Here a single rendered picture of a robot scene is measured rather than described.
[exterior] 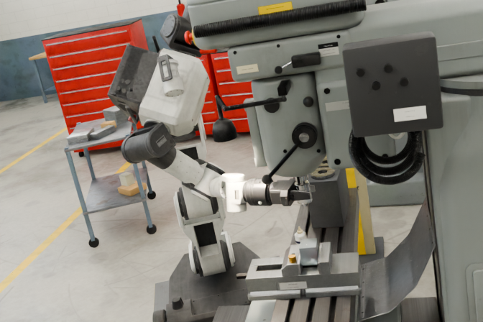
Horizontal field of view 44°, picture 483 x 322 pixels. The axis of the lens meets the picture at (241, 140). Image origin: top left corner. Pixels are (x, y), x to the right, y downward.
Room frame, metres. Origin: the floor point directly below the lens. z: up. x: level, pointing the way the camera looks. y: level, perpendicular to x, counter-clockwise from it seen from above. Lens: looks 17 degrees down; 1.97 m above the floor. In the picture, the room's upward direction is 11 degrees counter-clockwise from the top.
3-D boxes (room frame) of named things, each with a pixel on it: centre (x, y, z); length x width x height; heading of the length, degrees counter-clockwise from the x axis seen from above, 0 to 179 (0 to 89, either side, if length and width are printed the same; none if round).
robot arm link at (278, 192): (1.76, -0.08, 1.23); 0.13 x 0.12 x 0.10; 154
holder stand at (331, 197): (2.11, -0.29, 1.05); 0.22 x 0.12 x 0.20; 161
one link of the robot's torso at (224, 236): (2.52, 0.24, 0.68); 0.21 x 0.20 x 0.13; 3
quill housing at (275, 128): (1.71, -0.16, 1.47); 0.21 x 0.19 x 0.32; 165
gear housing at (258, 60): (1.70, -0.20, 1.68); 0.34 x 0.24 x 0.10; 75
